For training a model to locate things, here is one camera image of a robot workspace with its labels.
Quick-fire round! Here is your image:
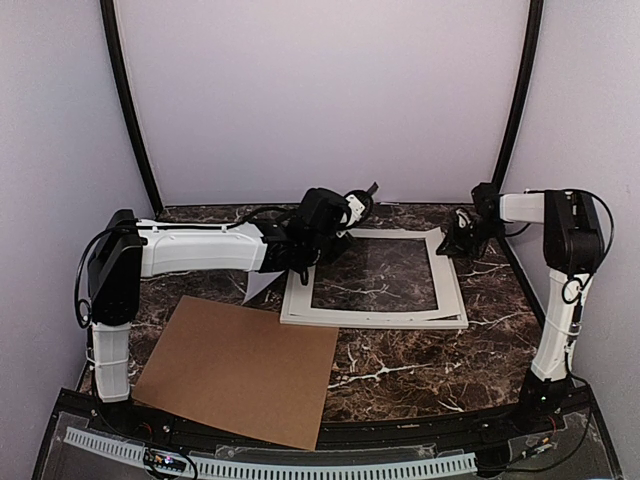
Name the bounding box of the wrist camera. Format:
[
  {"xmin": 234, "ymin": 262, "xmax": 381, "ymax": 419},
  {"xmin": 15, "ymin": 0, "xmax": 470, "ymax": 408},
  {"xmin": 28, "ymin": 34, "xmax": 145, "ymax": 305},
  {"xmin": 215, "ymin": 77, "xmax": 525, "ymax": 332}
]
[
  {"xmin": 345, "ymin": 182, "xmax": 379, "ymax": 229},
  {"xmin": 452, "ymin": 208, "xmax": 475, "ymax": 233}
]

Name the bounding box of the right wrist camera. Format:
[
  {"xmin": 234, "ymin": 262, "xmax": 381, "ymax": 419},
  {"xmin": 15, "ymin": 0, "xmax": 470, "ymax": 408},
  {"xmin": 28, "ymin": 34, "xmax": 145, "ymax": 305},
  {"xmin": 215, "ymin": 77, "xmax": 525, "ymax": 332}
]
[{"xmin": 452, "ymin": 208, "xmax": 475, "ymax": 233}]

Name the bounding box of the right black corner post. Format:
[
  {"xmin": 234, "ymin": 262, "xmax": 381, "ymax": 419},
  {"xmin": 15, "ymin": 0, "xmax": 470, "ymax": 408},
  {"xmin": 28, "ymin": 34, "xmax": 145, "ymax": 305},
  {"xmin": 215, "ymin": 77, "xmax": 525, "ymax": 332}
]
[{"xmin": 490, "ymin": 0, "xmax": 544, "ymax": 192}]

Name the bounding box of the small green circuit board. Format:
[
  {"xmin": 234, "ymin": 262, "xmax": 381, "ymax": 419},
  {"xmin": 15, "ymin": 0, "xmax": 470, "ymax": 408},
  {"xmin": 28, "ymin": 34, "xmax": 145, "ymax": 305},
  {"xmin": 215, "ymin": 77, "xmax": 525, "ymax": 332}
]
[{"xmin": 143, "ymin": 449, "xmax": 187, "ymax": 473}]

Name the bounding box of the clear acrylic sheet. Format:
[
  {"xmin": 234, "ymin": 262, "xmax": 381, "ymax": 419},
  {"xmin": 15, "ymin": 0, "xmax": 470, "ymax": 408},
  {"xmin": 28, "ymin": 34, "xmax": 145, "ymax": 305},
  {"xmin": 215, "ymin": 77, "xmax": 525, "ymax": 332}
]
[{"xmin": 311, "ymin": 238, "xmax": 438, "ymax": 312}]

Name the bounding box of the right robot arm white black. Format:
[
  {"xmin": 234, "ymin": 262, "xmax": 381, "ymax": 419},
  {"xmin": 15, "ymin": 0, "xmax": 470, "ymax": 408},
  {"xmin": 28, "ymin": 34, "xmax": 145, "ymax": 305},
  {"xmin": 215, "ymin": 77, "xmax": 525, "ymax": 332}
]
[{"xmin": 437, "ymin": 183, "xmax": 615, "ymax": 383}]

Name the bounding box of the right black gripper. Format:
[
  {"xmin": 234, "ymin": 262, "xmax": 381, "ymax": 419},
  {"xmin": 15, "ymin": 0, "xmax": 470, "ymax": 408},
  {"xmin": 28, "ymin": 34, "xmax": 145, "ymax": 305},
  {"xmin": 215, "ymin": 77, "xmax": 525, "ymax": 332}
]
[{"xmin": 436, "ymin": 218, "xmax": 504, "ymax": 258}]

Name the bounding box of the black corner post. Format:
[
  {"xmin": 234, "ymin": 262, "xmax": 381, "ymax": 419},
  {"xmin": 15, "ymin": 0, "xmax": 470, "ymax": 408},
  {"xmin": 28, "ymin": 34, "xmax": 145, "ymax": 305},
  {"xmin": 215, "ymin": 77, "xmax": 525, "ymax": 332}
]
[
  {"xmin": 490, "ymin": 0, "xmax": 544, "ymax": 192},
  {"xmin": 99, "ymin": 0, "xmax": 164, "ymax": 215}
]

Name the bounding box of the black front rail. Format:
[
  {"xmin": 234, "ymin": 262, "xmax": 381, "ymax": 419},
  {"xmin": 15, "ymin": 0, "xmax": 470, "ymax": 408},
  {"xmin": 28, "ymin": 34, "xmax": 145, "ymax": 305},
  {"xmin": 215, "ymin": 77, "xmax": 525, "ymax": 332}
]
[{"xmin": 84, "ymin": 399, "xmax": 566, "ymax": 451}]

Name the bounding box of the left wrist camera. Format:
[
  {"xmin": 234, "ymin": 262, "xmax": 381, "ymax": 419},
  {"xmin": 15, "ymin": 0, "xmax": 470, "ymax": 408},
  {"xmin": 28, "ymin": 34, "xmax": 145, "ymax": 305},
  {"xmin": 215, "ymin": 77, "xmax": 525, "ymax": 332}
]
[{"xmin": 345, "ymin": 182, "xmax": 379, "ymax": 229}]

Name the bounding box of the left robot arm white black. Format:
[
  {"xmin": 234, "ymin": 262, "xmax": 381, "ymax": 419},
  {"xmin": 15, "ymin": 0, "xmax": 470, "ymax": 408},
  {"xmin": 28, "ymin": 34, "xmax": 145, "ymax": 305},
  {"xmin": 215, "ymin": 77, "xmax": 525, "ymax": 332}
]
[{"xmin": 73, "ymin": 188, "xmax": 373, "ymax": 436}]

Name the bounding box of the white slotted cable duct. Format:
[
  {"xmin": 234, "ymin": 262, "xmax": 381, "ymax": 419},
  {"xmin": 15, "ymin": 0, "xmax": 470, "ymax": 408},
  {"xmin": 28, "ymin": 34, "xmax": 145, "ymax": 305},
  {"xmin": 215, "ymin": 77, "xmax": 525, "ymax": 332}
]
[{"xmin": 64, "ymin": 427, "xmax": 477, "ymax": 479}]

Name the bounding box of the left black corner post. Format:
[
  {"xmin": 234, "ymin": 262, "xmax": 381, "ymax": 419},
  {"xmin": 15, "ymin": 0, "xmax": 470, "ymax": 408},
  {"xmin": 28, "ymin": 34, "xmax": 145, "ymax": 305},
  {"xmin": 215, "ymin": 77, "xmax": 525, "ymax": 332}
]
[{"xmin": 99, "ymin": 0, "xmax": 164, "ymax": 215}]

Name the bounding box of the brown cardboard backing board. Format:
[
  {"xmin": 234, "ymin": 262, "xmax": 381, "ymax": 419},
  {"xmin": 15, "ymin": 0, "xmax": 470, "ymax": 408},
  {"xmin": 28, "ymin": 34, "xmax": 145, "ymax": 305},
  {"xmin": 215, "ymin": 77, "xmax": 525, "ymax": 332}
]
[{"xmin": 133, "ymin": 296, "xmax": 338, "ymax": 450}]

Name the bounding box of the white picture frame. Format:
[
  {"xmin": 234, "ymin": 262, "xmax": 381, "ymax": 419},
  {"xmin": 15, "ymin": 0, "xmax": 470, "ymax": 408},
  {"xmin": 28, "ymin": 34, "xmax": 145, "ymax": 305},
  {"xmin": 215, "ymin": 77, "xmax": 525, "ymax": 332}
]
[{"xmin": 280, "ymin": 228, "xmax": 469, "ymax": 330}]

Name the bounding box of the dark landscape photo print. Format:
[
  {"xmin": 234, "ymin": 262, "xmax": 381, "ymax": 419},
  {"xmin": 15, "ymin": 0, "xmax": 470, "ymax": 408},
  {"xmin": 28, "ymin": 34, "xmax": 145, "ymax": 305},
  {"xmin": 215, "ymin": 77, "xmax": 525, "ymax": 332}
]
[{"xmin": 242, "ymin": 271, "xmax": 283, "ymax": 304}]

